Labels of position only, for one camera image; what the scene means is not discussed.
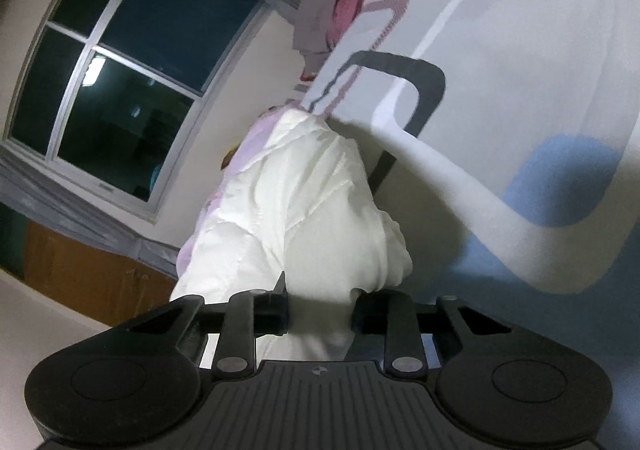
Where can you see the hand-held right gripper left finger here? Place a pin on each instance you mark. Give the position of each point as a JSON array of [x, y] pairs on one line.
[[272, 312]]

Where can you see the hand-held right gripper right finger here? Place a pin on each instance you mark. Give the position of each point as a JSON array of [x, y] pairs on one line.
[[367, 315]]

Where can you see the white puffer jacket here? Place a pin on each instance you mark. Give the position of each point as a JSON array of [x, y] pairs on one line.
[[290, 210]]

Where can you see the pile of folded clothes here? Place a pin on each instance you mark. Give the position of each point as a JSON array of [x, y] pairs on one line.
[[330, 5]]

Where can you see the yellow cloth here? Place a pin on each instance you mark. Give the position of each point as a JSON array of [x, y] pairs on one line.
[[229, 161]]

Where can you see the brown wooden door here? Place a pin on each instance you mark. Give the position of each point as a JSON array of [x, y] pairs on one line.
[[90, 275]]

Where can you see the patterned bed sheet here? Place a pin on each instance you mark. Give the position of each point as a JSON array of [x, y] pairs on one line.
[[500, 105]]

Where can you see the sliding glass window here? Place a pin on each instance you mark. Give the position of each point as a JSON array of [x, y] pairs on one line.
[[130, 85]]

